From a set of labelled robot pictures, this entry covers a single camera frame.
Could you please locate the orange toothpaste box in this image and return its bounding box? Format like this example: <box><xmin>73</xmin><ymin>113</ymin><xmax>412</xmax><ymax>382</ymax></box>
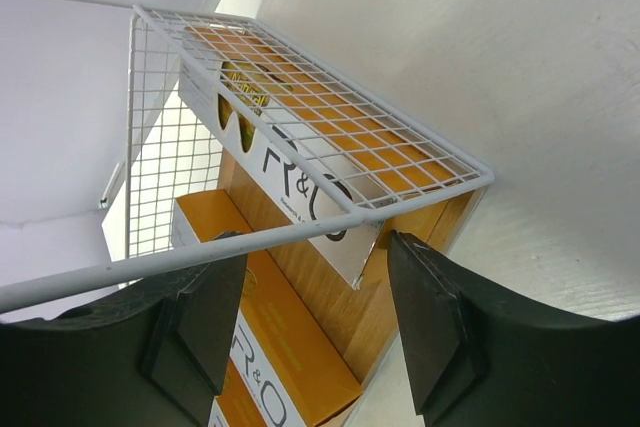
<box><xmin>179</xmin><ymin>25</ymin><xmax>465</xmax><ymax>286</ymax></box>
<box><xmin>172</xmin><ymin>189</ymin><xmax>364</xmax><ymax>427</ymax></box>

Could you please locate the white wire wooden shelf rack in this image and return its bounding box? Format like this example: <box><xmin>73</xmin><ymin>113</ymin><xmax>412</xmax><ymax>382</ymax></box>
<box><xmin>0</xmin><ymin>0</ymin><xmax>496</xmax><ymax>427</ymax></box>

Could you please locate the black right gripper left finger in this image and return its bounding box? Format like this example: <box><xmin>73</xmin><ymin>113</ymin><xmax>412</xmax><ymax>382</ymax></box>
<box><xmin>1</xmin><ymin>255</ymin><xmax>247</xmax><ymax>426</ymax></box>

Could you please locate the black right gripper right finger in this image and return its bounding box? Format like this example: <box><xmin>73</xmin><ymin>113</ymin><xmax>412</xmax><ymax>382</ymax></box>
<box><xmin>388</xmin><ymin>231</ymin><xmax>639</xmax><ymax>426</ymax></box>

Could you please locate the aluminium frame rail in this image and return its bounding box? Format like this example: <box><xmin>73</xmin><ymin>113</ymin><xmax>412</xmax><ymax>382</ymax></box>
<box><xmin>98</xmin><ymin>163</ymin><xmax>124</xmax><ymax>209</ymax></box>

